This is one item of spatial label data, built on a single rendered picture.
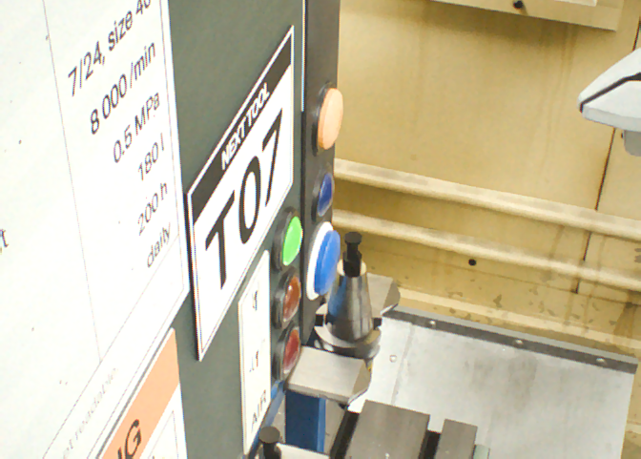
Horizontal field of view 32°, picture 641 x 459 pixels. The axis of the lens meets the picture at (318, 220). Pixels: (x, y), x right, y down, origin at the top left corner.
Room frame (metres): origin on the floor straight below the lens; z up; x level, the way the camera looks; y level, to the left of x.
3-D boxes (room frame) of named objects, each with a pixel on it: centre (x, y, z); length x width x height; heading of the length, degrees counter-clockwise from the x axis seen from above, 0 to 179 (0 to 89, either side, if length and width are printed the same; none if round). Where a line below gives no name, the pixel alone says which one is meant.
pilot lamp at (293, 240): (0.33, 0.01, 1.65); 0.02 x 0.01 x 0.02; 164
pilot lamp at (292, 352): (0.33, 0.01, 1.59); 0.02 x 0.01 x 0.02; 164
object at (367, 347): (0.70, -0.03, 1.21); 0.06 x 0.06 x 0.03
